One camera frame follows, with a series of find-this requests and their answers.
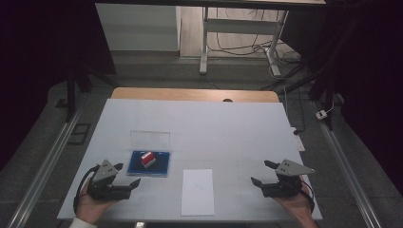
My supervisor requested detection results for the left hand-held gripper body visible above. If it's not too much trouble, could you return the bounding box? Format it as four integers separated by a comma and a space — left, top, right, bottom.
86, 159, 133, 201

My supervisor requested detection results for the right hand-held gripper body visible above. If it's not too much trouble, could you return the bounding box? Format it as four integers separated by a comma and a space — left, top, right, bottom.
261, 159, 317, 199

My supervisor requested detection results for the red and white stamp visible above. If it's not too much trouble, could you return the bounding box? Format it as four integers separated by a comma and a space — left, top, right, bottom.
140, 151, 157, 168

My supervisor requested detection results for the blue ink pad clear-lid box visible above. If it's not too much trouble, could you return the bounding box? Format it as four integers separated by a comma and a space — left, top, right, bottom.
126, 130, 172, 178

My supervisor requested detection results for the white paper sheet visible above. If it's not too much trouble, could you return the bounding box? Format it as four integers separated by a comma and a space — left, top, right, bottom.
181, 168, 216, 218

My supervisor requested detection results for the person's left hand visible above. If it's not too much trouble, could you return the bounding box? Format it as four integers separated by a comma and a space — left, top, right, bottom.
76, 184, 118, 224

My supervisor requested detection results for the person's right hand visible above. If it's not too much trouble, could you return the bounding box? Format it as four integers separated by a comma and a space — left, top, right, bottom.
274, 183, 317, 228

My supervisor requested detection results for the large white table cover board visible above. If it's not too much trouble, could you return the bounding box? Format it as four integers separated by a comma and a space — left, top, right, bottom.
56, 98, 323, 221

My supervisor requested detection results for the small white plug adapter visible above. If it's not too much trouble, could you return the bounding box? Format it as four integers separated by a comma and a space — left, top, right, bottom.
316, 101, 336, 121

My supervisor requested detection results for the black stand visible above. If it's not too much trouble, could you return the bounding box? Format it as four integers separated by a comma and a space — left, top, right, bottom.
260, 53, 338, 131
65, 56, 119, 124

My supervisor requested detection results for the wooden table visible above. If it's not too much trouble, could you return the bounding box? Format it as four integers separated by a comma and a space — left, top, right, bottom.
110, 87, 280, 104

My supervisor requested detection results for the dark curtain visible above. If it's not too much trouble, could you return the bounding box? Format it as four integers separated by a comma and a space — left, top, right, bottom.
0, 0, 117, 172
279, 0, 403, 195

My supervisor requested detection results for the white cabinet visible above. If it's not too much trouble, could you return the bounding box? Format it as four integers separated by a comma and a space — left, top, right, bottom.
95, 3, 182, 52

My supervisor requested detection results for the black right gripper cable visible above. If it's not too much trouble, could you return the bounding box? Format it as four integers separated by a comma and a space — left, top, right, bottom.
297, 180, 316, 214

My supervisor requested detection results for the dark floor frame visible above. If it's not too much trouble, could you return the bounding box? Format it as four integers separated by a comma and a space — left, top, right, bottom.
67, 123, 92, 146

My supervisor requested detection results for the aluminium rail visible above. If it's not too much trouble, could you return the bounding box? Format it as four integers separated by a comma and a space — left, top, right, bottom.
311, 100, 383, 228
6, 105, 84, 228

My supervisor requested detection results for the tangle of floor cables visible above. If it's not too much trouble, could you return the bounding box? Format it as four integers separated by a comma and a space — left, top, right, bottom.
207, 9, 302, 65

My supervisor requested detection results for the white desk frame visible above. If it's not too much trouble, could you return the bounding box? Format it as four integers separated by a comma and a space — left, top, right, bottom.
199, 6, 290, 77

